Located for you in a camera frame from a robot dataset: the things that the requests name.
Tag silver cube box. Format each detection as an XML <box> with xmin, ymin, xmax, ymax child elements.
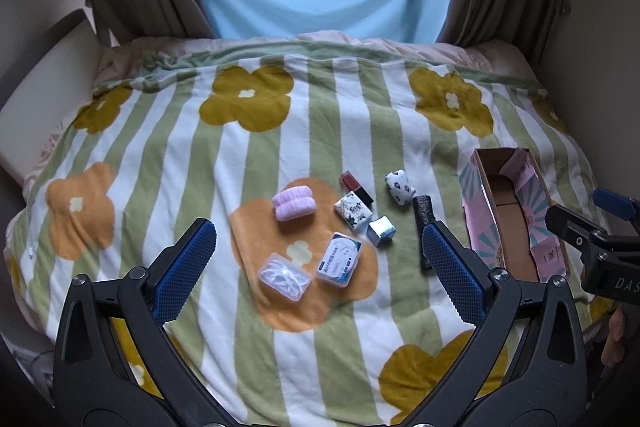
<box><xmin>366</xmin><ymin>216</ymin><xmax>396</xmax><ymax>248</ymax></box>

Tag pink fluffy cloth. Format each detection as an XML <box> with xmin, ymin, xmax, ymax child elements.
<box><xmin>271</xmin><ymin>187</ymin><xmax>316</xmax><ymax>223</ymax></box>

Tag striped floral blanket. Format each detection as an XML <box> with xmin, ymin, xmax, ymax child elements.
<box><xmin>4</xmin><ymin>49</ymin><xmax>618</xmax><ymax>427</ymax></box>

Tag white bed headboard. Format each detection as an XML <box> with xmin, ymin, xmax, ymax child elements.
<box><xmin>0</xmin><ymin>9</ymin><xmax>107</xmax><ymax>188</ymax></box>

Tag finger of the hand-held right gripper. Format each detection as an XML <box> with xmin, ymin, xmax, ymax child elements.
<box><xmin>544</xmin><ymin>205</ymin><xmax>608</xmax><ymax>253</ymax></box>
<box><xmin>593</xmin><ymin>188</ymin><xmax>640</xmax><ymax>230</ymax></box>

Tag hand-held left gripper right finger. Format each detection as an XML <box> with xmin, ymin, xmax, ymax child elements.
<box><xmin>414</xmin><ymin>222</ymin><xmax>588</xmax><ymax>427</ymax></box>

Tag black rectangular bar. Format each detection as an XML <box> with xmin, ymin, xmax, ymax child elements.
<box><xmin>412</xmin><ymin>194</ymin><xmax>439</xmax><ymax>272</ymax></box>

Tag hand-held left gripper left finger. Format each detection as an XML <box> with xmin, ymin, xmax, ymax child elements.
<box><xmin>52</xmin><ymin>218</ymin><xmax>227</xmax><ymax>427</ymax></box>

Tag clear box with blue label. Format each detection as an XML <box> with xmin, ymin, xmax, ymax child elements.
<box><xmin>314</xmin><ymin>232</ymin><xmax>364</xmax><ymax>289</ymax></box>

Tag white box with ink print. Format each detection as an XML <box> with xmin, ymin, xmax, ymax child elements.
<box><xmin>334</xmin><ymin>191</ymin><xmax>374</xmax><ymax>228</ymax></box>

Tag pink cardboard box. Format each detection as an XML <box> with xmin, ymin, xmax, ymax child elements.
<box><xmin>459</xmin><ymin>148</ymin><xmax>571</xmax><ymax>284</ymax></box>

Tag person's right hand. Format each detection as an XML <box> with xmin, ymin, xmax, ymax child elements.
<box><xmin>600</xmin><ymin>307</ymin><xmax>629</xmax><ymax>370</ymax></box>

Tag pink bedsheet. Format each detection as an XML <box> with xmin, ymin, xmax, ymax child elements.
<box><xmin>94</xmin><ymin>32</ymin><xmax>537</xmax><ymax>80</ymax></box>

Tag white black-spotted pouch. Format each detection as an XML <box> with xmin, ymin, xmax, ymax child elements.
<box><xmin>384</xmin><ymin>169</ymin><xmax>417</xmax><ymax>208</ymax></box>

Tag red black small box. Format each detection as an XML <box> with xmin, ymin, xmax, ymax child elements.
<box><xmin>339</xmin><ymin>171</ymin><xmax>376</xmax><ymax>206</ymax></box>

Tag clear plastic box white picks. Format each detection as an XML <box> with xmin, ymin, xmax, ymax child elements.
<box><xmin>257</xmin><ymin>253</ymin><xmax>315</xmax><ymax>303</ymax></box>

